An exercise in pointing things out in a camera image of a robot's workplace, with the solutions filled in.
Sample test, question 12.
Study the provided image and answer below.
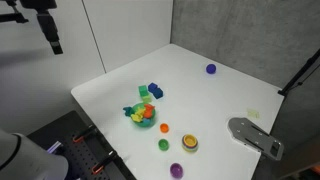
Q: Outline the small purple bowl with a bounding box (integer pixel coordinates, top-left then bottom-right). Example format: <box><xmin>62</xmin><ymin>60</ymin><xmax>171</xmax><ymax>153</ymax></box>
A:
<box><xmin>170</xmin><ymin>163</ymin><xmax>183</xmax><ymax>178</ymax></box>

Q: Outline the large green bowl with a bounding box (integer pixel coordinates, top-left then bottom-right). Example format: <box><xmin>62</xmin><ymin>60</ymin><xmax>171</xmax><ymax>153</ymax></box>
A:
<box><xmin>130</xmin><ymin>102</ymin><xmax>157</xmax><ymax>129</ymax></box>

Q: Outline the yellow sticky note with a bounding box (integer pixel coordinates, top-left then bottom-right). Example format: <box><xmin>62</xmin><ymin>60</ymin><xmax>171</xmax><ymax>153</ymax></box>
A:
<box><xmin>247</xmin><ymin>109</ymin><xmax>260</xmax><ymax>119</ymax></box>

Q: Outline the blue foam block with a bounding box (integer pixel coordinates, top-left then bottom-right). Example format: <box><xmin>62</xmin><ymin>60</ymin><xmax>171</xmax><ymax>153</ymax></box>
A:
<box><xmin>148</xmin><ymin>83</ymin><xmax>163</xmax><ymax>99</ymax></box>

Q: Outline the green foam block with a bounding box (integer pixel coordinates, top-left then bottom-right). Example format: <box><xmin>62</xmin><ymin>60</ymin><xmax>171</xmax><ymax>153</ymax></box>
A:
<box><xmin>138</xmin><ymin>85</ymin><xmax>152</xmax><ymax>103</ymax></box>

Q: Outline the black camera tripod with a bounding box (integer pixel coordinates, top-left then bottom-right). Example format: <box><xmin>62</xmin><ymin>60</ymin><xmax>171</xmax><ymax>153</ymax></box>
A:
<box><xmin>278</xmin><ymin>49</ymin><xmax>320</xmax><ymax>97</ymax></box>

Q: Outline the grey metal mounting plate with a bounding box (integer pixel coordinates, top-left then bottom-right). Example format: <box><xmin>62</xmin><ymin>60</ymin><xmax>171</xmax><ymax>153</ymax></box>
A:
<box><xmin>227</xmin><ymin>117</ymin><xmax>285</xmax><ymax>161</ymax></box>

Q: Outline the blue ball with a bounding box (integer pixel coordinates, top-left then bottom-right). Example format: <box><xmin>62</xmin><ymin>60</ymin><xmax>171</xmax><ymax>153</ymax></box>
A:
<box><xmin>206</xmin><ymin>64</ymin><xmax>216</xmax><ymax>74</ymax></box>

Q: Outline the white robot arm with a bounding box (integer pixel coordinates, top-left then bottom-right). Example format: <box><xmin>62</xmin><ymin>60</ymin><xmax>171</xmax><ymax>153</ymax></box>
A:
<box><xmin>0</xmin><ymin>130</ymin><xmax>69</xmax><ymax>180</ymax></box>

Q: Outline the small green bowl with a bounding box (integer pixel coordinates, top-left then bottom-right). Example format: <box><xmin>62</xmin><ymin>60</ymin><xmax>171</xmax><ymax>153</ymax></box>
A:
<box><xmin>158</xmin><ymin>139</ymin><xmax>169</xmax><ymax>151</ymax></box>

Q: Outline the black orange clamp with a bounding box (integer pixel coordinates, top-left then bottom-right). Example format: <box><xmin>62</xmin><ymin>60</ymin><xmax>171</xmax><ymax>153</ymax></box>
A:
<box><xmin>91</xmin><ymin>151</ymin><xmax>117</xmax><ymax>175</ymax></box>
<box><xmin>72</xmin><ymin>125</ymin><xmax>96</xmax><ymax>143</ymax></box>

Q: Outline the small orange bowl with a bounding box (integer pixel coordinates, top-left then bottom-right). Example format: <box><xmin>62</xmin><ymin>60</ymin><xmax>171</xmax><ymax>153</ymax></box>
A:
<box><xmin>160</xmin><ymin>123</ymin><xmax>169</xmax><ymax>133</ymax></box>

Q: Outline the black perforated board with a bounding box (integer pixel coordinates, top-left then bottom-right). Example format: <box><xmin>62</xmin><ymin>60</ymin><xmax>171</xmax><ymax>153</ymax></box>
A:
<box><xmin>28</xmin><ymin>111</ymin><xmax>137</xmax><ymax>180</ymax></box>

